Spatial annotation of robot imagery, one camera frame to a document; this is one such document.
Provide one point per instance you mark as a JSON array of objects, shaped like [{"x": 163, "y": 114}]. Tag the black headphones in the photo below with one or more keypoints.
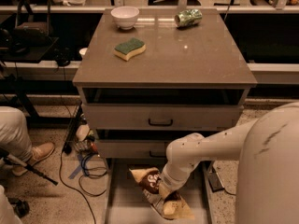
[{"x": 62, "y": 57}]

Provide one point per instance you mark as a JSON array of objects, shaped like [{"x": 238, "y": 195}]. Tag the grey drawer cabinet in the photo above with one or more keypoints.
[{"x": 200, "y": 65}]

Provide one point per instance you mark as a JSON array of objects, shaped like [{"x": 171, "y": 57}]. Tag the brown sea salt chip bag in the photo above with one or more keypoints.
[{"x": 169, "y": 206}]

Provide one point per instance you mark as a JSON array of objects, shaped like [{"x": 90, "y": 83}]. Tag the tan leather shoe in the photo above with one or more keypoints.
[{"x": 33, "y": 156}]

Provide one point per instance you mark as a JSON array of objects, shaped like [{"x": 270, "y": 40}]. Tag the top drawer with black handle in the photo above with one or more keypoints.
[{"x": 162, "y": 117}]

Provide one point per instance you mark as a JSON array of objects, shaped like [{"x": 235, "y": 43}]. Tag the open bottom drawer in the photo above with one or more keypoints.
[{"x": 128, "y": 205}]

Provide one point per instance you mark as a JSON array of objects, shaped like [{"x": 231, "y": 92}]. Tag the black caster wheel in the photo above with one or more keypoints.
[{"x": 21, "y": 208}]

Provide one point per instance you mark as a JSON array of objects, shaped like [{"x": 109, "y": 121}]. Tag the middle drawer with black handle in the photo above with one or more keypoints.
[{"x": 131, "y": 149}]

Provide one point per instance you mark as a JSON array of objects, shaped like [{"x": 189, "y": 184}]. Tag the drawer with black handle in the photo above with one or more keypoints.
[
  {"x": 131, "y": 149},
  {"x": 162, "y": 117}
]

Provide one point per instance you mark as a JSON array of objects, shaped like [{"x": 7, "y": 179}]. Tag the person's leg in beige trousers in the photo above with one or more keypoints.
[{"x": 14, "y": 136}]

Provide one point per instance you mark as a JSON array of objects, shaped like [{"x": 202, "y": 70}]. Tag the crushed green soda can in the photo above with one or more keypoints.
[{"x": 188, "y": 17}]

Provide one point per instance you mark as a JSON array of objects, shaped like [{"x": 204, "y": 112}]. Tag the black rod tool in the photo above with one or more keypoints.
[{"x": 7, "y": 156}]

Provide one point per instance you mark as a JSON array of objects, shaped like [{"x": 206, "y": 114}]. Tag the black side table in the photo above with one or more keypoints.
[{"x": 28, "y": 55}]

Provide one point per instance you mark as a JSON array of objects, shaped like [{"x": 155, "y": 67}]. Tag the white ceramic bowl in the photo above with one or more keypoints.
[{"x": 125, "y": 17}]

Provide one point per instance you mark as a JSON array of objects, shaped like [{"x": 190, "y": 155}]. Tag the green yellow sponge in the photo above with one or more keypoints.
[{"x": 129, "y": 49}]

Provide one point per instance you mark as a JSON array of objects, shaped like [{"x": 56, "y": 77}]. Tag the white paper cup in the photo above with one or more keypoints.
[{"x": 82, "y": 52}]

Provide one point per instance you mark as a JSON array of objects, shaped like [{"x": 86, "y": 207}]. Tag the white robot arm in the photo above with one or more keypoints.
[{"x": 267, "y": 149}]

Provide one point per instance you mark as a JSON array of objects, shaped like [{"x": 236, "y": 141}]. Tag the black power adapter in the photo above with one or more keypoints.
[{"x": 215, "y": 182}]

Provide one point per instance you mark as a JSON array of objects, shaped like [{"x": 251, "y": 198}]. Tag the black bag on side table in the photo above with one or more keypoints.
[{"x": 32, "y": 33}]

